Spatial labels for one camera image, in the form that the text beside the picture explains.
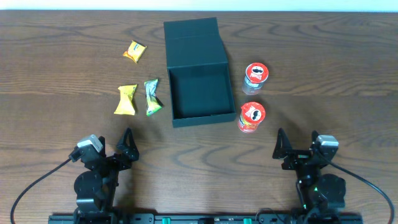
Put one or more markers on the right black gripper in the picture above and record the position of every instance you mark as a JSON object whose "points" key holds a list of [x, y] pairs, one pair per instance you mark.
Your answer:
{"points": [[298, 156]]}

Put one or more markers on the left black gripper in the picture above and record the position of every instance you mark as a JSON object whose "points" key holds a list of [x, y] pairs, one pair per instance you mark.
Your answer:
{"points": [[111, 160]]}

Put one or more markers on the yellow snack packet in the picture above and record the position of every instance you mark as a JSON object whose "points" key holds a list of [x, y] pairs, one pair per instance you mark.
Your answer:
{"points": [[125, 105]]}

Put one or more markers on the green snack packet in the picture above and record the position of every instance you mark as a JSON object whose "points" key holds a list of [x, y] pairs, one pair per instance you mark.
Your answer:
{"points": [[152, 104]]}

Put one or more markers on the red Pringles can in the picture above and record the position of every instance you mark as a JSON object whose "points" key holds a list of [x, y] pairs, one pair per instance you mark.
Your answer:
{"points": [[252, 114]]}

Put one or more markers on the silver Pringles can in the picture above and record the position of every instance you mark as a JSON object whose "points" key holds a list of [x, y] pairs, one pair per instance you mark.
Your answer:
{"points": [[255, 76]]}

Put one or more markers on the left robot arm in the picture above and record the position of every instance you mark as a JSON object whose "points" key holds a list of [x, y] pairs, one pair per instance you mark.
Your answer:
{"points": [[95, 188]]}

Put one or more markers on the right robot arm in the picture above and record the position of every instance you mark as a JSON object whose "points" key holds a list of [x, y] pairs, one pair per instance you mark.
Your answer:
{"points": [[323, 192]]}

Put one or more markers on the black open gift box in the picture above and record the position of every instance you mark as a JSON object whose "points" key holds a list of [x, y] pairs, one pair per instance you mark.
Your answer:
{"points": [[198, 69]]}

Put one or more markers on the orange-yellow snack packet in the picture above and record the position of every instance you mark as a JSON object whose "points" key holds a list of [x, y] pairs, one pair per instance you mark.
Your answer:
{"points": [[134, 51]]}

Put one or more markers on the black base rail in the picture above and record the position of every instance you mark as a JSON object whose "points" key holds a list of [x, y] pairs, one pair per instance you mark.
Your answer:
{"points": [[148, 218]]}

